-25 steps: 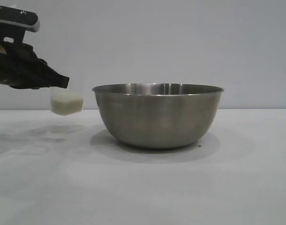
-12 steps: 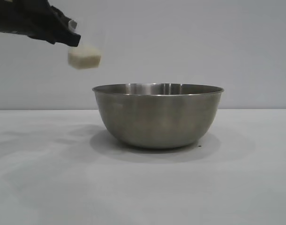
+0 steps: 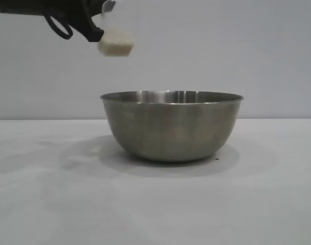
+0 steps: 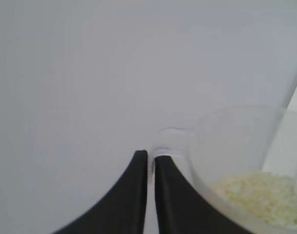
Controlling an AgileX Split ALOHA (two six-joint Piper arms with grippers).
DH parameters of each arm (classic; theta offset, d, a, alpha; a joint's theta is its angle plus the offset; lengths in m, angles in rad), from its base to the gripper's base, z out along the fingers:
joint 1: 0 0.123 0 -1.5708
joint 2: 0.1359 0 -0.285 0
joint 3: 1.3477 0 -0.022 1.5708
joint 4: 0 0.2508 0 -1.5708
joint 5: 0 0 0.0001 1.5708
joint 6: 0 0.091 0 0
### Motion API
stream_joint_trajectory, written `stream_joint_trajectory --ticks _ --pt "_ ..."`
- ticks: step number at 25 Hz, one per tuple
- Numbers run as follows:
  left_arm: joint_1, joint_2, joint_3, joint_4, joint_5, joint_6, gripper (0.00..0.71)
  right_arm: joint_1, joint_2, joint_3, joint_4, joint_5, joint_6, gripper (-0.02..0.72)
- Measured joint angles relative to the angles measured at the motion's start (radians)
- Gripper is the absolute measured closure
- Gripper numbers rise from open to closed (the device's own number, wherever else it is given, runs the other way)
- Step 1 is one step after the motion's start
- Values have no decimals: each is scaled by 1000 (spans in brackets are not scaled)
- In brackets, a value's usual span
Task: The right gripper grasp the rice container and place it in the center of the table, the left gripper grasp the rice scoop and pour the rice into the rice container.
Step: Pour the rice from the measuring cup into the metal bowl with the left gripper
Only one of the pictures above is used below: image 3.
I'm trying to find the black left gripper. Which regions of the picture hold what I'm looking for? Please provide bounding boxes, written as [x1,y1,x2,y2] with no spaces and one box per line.
[33,0,106,43]

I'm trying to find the translucent plastic measuring cup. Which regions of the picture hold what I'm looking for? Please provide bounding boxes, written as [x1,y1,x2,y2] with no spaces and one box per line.
[90,0,135,57]

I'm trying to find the white uncooked rice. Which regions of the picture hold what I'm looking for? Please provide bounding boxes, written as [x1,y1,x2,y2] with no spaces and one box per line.
[97,32,135,57]

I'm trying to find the stainless steel mixing bowl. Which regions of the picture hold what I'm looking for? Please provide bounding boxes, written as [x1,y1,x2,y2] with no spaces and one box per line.
[99,90,245,163]

